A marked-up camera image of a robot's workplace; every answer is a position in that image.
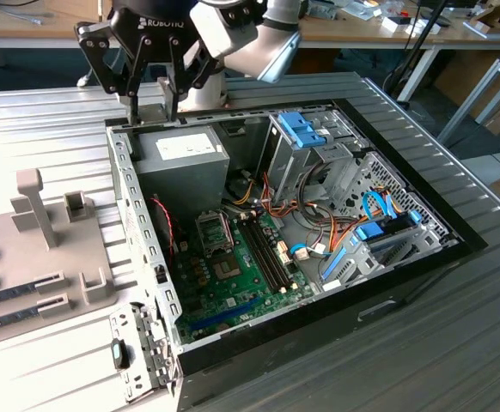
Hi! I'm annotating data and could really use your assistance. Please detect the black tripod stand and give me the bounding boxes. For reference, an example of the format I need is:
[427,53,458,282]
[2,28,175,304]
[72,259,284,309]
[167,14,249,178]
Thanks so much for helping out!
[381,0,444,104]

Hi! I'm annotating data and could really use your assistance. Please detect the black blue case latch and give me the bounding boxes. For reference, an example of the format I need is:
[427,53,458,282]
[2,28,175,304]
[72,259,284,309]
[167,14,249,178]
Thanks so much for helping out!
[111,338,130,369]

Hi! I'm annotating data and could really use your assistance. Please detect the black RAM slot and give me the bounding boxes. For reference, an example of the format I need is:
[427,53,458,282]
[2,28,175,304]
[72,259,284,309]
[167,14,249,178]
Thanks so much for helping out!
[248,209,301,291]
[237,214,289,295]

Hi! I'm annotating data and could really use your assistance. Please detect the black open PC case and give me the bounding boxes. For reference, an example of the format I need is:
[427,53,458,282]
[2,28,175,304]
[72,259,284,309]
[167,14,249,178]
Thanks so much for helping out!
[103,97,490,412]

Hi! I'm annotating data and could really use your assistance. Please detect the red black twisted wire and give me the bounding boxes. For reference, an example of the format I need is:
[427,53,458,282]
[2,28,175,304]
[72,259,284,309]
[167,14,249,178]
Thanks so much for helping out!
[149,195,180,257]

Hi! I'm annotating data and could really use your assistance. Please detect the grey power supply unit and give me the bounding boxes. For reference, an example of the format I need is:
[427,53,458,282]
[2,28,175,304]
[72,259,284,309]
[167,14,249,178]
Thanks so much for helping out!
[132,124,232,215]

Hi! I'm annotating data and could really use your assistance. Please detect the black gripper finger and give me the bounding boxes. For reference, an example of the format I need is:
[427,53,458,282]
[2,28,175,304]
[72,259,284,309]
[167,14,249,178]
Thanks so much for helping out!
[166,37,225,122]
[74,21,153,126]

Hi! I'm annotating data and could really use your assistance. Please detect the blue expansion slot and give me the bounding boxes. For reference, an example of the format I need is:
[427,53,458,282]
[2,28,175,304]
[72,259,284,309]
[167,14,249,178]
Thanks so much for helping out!
[188,295,262,331]

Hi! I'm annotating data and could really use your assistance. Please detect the grey cable white plug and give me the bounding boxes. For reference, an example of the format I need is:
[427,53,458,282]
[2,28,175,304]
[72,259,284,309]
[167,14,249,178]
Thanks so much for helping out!
[76,64,99,89]

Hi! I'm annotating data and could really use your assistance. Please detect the silver metal drive cage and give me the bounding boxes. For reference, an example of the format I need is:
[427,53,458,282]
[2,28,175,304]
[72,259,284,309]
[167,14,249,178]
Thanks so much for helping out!
[256,109,371,214]

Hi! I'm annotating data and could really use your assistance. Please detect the hard disk in blue carrier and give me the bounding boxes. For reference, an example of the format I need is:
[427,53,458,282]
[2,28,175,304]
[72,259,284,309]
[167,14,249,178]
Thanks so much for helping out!
[353,209,423,244]

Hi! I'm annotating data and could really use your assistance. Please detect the light blue data wire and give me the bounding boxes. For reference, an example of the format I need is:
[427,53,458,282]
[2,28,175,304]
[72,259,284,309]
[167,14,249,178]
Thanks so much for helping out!
[361,188,402,224]

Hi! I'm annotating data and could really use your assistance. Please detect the blue plastic drive bracket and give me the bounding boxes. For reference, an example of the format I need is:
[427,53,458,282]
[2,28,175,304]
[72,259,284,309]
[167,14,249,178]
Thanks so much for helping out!
[277,110,332,148]

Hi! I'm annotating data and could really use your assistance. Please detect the grey metal box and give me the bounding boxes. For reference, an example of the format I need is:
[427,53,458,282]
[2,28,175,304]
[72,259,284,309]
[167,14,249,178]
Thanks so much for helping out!
[308,0,339,19]

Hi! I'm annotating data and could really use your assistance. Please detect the grey parts rack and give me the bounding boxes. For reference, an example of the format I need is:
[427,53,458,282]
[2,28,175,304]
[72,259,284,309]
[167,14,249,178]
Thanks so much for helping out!
[0,168,120,344]

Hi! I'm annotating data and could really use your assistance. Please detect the yellow black power wires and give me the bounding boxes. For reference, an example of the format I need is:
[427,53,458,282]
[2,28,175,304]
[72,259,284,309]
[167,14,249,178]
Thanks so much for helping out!
[226,169,259,211]

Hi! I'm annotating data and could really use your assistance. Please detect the aluminium profile frame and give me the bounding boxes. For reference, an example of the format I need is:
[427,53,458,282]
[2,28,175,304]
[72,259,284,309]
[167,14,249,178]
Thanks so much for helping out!
[436,58,500,147]

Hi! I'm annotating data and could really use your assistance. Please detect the green motherboard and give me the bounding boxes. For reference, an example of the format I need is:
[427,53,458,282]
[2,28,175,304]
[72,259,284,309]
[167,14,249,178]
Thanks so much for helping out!
[170,209,316,345]

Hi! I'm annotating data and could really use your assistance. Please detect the wooden desk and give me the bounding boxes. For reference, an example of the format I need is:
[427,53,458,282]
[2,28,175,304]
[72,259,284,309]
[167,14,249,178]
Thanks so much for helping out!
[295,0,500,104]
[0,0,118,49]

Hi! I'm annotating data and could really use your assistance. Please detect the dark RAM stick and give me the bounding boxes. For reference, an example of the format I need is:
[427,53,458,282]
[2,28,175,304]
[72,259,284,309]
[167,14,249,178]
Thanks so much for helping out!
[0,281,40,306]
[0,305,43,336]

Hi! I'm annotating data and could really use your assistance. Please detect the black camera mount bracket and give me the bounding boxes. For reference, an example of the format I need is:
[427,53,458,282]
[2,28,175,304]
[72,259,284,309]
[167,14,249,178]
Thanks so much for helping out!
[215,0,263,27]

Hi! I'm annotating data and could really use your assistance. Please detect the open cardboard box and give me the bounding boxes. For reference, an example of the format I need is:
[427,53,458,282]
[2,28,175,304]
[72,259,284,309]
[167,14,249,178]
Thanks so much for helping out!
[475,2,500,27]

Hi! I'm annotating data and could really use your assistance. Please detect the blue wire beige plug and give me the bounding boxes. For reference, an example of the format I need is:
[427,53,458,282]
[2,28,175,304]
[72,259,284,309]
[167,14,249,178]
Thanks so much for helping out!
[290,242,326,262]

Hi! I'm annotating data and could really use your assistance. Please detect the blue plastic rail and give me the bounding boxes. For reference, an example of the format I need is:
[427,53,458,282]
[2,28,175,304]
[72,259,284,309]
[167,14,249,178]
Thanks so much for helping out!
[320,247,349,280]

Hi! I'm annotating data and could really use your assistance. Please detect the CPU socket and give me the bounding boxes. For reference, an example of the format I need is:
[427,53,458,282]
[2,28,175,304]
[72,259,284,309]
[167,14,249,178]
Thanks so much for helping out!
[210,253,243,282]

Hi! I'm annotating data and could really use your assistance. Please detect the metal socket cover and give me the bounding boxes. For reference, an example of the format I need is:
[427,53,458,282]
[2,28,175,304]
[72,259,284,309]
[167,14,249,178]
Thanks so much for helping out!
[194,209,236,258]

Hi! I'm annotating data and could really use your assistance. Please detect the orange red wire bundle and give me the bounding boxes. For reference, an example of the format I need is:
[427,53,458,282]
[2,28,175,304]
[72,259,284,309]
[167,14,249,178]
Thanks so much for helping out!
[260,171,363,258]

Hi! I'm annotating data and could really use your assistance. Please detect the flat white box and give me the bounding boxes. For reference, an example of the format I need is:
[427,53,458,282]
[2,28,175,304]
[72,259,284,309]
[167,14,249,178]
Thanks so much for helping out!
[404,21,442,36]

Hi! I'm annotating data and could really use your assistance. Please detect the grey metal disk bay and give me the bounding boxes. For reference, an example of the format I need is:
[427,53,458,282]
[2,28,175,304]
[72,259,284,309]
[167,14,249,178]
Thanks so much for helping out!
[318,221,461,289]

